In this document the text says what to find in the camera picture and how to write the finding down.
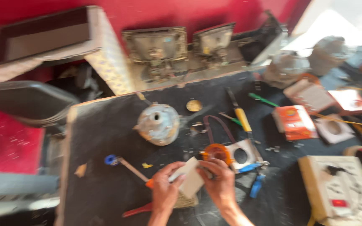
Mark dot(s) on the wooden tool with blue end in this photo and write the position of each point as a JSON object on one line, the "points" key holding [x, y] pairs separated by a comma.
{"points": [[127, 164]]}

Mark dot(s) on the person's left fingers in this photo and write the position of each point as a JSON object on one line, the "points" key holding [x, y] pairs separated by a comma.
{"points": [[176, 171]]}

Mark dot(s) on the small yellow scrap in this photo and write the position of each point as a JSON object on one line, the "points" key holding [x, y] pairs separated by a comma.
{"points": [[147, 165]]}

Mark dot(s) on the white square plate with hole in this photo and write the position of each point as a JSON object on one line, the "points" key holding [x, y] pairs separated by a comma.
{"points": [[251, 150]]}

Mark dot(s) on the orange coil bobbin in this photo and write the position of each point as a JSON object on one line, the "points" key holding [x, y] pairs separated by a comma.
{"points": [[216, 152]]}

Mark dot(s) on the red and white box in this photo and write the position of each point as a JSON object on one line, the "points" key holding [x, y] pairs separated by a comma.
{"points": [[350, 101]]}

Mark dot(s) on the person's right hand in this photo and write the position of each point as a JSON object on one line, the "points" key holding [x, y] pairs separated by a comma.
{"points": [[220, 185]]}

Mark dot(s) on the person's right fingers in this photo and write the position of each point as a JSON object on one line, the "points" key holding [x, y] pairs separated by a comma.
{"points": [[207, 168]]}

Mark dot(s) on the tan paper scrap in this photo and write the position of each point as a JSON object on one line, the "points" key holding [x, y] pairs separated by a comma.
{"points": [[80, 170]]}

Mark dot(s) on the person's left hand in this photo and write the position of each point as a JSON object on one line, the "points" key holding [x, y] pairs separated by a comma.
{"points": [[163, 193]]}

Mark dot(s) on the large dusty electrical unit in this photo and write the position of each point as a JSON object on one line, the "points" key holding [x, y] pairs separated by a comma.
{"points": [[156, 47]]}

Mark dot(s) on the black chair seat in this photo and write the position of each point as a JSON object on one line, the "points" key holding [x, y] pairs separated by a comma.
{"points": [[24, 100]]}

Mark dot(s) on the round brass disc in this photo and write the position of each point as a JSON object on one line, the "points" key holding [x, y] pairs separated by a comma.
{"points": [[194, 105]]}

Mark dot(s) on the white box with round hole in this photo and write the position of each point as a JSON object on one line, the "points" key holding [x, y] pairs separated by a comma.
{"points": [[334, 130]]}

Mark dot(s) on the dark red rubber band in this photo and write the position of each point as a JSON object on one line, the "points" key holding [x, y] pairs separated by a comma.
{"points": [[221, 125]]}

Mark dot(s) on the round grey metal motor housing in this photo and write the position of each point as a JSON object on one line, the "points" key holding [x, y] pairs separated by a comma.
{"points": [[159, 125]]}

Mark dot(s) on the grey wrapped bundle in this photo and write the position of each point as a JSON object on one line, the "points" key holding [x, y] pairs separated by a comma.
{"points": [[286, 69], [328, 55]]}

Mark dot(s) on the small dusty electrical unit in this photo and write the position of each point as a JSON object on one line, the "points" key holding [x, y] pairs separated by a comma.
{"points": [[214, 40]]}

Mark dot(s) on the bundle of tan fibres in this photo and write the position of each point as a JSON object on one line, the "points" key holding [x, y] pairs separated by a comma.
{"points": [[185, 203]]}

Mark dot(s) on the open white cardboard box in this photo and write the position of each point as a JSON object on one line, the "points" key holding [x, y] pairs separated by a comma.
{"points": [[311, 95]]}

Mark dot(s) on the beige electrical test board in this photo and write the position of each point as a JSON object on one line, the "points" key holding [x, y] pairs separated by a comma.
{"points": [[338, 191]]}

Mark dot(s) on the orange cardboard box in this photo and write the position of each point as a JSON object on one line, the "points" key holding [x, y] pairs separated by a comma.
{"points": [[295, 123]]}

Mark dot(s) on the white cardboard piece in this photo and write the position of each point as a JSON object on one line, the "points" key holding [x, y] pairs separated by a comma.
{"points": [[191, 182]]}

